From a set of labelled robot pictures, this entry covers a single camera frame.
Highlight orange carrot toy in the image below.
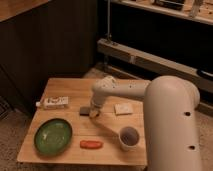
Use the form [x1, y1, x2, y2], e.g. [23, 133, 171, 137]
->
[80, 140, 103, 149]

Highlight beige sponge square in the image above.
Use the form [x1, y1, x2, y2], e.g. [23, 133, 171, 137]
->
[114, 103, 133, 115]

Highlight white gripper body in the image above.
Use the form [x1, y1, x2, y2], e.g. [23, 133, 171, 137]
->
[89, 97, 104, 118]

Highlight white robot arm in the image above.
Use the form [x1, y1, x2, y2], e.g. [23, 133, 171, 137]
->
[90, 76, 203, 171]

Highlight white tube package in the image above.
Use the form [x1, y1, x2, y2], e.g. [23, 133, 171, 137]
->
[36, 96, 69, 109]

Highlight wooden side table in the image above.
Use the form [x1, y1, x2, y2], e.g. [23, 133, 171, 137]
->
[17, 78, 147, 166]

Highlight green ceramic bowl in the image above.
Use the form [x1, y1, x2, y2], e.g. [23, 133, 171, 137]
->
[34, 118, 73, 156]

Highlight grey metal beam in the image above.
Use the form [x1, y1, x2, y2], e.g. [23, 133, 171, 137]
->
[97, 38, 213, 94]

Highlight wooden shelf with clutter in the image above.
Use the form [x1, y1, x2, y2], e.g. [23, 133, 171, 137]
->
[111, 0, 213, 26]

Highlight metal vertical pole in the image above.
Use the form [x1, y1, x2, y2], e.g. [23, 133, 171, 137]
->
[107, 0, 111, 42]

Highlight dark grey eraser block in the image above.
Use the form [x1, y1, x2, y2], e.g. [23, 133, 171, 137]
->
[79, 106, 90, 116]

